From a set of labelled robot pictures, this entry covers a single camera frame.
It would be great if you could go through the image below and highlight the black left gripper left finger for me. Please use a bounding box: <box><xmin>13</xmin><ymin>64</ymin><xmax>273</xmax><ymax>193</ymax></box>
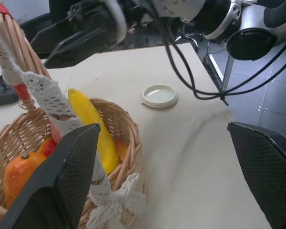
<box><xmin>0</xmin><ymin>123</ymin><xmax>102</xmax><ymax>229</ymax></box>

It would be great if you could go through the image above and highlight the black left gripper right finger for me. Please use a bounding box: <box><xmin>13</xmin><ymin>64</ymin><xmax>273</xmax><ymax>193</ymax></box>
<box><xmin>227</xmin><ymin>122</ymin><xmax>286</xmax><ymax>229</ymax></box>

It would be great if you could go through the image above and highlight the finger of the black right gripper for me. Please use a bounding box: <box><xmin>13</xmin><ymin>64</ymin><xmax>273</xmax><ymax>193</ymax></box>
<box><xmin>30</xmin><ymin>18</ymin><xmax>73</xmax><ymax>58</ymax></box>
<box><xmin>43</xmin><ymin>25</ymin><xmax>121</xmax><ymax>70</ymax></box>

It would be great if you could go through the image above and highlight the red orange peach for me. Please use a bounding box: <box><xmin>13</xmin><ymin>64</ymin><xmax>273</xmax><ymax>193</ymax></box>
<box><xmin>37</xmin><ymin>121</ymin><xmax>63</xmax><ymax>158</ymax></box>

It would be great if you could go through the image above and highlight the orange mango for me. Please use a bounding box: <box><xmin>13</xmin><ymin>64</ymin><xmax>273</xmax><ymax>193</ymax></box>
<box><xmin>3</xmin><ymin>152</ymin><xmax>48</xmax><ymax>209</ymax></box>

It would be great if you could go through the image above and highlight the yellow banana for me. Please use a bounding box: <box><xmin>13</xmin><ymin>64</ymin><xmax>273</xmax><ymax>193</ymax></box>
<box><xmin>68</xmin><ymin>88</ymin><xmax>120</xmax><ymax>176</ymax></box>

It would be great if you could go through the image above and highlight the black game controller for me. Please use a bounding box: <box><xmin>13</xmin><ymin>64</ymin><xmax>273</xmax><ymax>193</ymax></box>
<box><xmin>0</xmin><ymin>75</ymin><xmax>20</xmax><ymax>106</ymax></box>

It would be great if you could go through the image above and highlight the white round plastic lid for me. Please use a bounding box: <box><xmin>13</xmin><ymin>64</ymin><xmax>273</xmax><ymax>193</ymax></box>
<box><xmin>141</xmin><ymin>84</ymin><xmax>179</xmax><ymax>109</ymax></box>

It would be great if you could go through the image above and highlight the silver table leg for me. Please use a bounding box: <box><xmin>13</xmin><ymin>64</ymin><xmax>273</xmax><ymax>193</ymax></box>
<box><xmin>207</xmin><ymin>52</ymin><xmax>235</xmax><ymax>93</ymax></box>

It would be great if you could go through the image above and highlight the wicker basket with lace handle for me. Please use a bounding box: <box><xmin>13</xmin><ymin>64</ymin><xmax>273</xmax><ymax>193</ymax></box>
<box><xmin>0</xmin><ymin>0</ymin><xmax>147</xmax><ymax>229</ymax></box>

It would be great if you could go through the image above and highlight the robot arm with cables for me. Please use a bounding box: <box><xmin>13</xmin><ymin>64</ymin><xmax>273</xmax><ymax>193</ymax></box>
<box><xmin>143</xmin><ymin>0</ymin><xmax>286</xmax><ymax>107</ymax></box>

